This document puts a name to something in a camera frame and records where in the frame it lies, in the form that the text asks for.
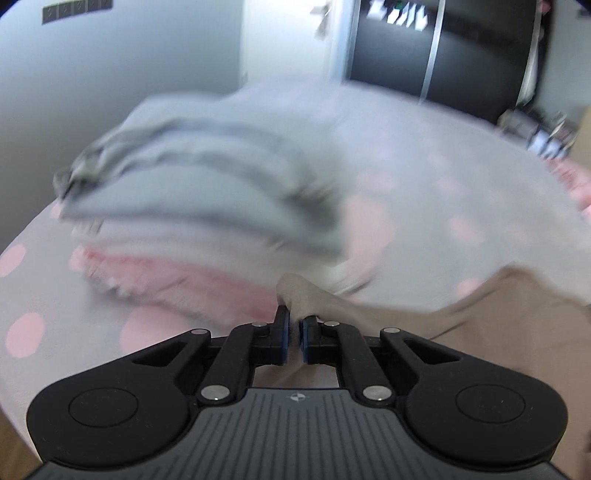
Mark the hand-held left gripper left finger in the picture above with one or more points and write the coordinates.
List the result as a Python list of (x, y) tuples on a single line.
[(285, 341)]

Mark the polka-dot bed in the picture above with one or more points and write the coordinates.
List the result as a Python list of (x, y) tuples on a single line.
[(415, 184)]

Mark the grey folded garment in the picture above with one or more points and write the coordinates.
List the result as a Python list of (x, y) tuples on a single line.
[(207, 194)]

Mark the small hanging cloth pouch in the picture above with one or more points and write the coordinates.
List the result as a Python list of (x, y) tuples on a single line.
[(321, 23)]

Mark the taupe long-sleeve shirt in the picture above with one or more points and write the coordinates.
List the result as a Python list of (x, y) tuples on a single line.
[(508, 314)]

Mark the white nightstand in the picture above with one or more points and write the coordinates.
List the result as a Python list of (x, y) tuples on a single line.
[(545, 143)]

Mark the dark wall switch panel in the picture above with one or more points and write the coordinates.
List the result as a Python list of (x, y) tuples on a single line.
[(74, 10)]

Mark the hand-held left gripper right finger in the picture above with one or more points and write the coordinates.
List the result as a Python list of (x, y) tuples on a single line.
[(304, 341)]

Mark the white door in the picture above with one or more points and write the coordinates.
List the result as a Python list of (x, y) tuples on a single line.
[(286, 46)]

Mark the black sliding wardrobe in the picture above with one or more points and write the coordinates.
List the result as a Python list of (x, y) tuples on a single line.
[(475, 55)]

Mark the pink folded garment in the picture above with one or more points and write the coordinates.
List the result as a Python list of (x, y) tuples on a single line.
[(194, 286)]

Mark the light pink pillow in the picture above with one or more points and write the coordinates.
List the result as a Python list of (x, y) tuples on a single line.
[(579, 184)]

